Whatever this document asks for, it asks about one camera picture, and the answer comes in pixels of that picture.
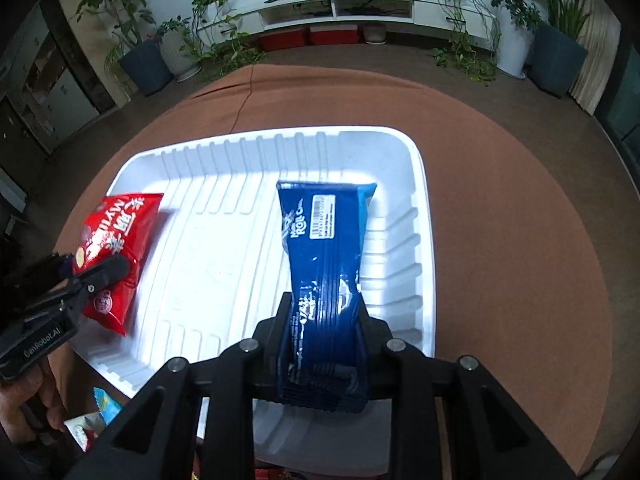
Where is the white TV cabinet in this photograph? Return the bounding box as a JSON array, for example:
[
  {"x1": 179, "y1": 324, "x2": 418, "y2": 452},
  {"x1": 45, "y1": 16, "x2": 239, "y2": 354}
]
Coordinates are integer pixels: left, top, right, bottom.
[{"x1": 220, "y1": 0, "x2": 501, "y2": 41}]

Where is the light blue snack packet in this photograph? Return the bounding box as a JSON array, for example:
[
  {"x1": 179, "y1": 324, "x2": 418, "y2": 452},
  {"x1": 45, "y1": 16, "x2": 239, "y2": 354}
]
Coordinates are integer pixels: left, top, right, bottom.
[{"x1": 92, "y1": 386, "x2": 123, "y2": 426}]

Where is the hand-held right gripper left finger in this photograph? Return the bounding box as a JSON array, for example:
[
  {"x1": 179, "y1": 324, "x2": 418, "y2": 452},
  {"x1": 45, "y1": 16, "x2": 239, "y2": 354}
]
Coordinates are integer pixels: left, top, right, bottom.
[{"x1": 65, "y1": 291, "x2": 293, "y2": 480}]

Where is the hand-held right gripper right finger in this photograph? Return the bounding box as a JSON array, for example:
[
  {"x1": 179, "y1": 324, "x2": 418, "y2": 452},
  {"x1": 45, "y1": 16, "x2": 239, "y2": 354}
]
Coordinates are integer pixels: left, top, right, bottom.
[{"x1": 356, "y1": 292, "x2": 578, "y2": 480}]

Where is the red storage box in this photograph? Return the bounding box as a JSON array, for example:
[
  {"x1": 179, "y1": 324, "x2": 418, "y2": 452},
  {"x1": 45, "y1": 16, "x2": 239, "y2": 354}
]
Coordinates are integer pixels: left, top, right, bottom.
[
  {"x1": 260, "y1": 30, "x2": 308, "y2": 52},
  {"x1": 309, "y1": 25, "x2": 360, "y2": 46}
]

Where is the plant in white ribbed pot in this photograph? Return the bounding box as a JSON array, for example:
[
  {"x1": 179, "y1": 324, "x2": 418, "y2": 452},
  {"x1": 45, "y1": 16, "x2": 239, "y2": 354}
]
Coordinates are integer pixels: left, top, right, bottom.
[{"x1": 157, "y1": 17, "x2": 203, "y2": 82}]

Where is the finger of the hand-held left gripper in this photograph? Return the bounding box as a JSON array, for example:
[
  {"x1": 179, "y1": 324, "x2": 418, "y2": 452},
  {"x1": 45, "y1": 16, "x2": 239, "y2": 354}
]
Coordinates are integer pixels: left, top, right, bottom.
[
  {"x1": 54, "y1": 254, "x2": 129, "y2": 312},
  {"x1": 20, "y1": 252, "x2": 77, "y2": 292}
]

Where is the white and red snack packet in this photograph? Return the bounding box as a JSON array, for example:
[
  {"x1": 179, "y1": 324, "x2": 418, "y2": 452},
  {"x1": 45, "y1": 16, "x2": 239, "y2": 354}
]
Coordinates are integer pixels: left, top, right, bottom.
[{"x1": 62, "y1": 412, "x2": 108, "y2": 453}]

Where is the large-leaf plant in blue pot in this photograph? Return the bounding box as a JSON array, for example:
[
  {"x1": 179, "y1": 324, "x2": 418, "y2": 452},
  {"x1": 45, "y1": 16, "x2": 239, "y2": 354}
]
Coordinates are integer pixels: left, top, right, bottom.
[{"x1": 510, "y1": 0, "x2": 590, "y2": 98}]

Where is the plant in tall white pot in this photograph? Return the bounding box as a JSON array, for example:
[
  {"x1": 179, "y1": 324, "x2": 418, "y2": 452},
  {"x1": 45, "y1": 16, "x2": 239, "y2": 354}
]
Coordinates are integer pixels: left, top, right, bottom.
[{"x1": 487, "y1": 0, "x2": 541, "y2": 79}]

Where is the person's left hand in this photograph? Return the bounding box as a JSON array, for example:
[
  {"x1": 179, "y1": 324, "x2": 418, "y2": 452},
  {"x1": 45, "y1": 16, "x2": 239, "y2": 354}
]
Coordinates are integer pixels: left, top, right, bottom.
[{"x1": 0, "y1": 354, "x2": 67, "y2": 434}]

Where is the beige curtain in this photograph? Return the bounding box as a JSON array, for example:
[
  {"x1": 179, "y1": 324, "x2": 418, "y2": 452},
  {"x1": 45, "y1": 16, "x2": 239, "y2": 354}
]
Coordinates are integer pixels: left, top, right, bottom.
[{"x1": 570, "y1": 0, "x2": 623, "y2": 116}]

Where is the tall plant in blue pot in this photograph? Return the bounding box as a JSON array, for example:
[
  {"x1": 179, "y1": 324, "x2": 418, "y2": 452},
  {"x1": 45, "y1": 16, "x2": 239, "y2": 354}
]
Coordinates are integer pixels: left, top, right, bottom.
[{"x1": 75, "y1": 0, "x2": 176, "y2": 97}]

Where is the white plastic tray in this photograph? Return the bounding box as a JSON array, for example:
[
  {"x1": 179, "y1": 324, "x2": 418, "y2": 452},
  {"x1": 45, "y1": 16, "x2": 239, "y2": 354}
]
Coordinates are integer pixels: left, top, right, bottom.
[{"x1": 70, "y1": 126, "x2": 438, "y2": 478}]

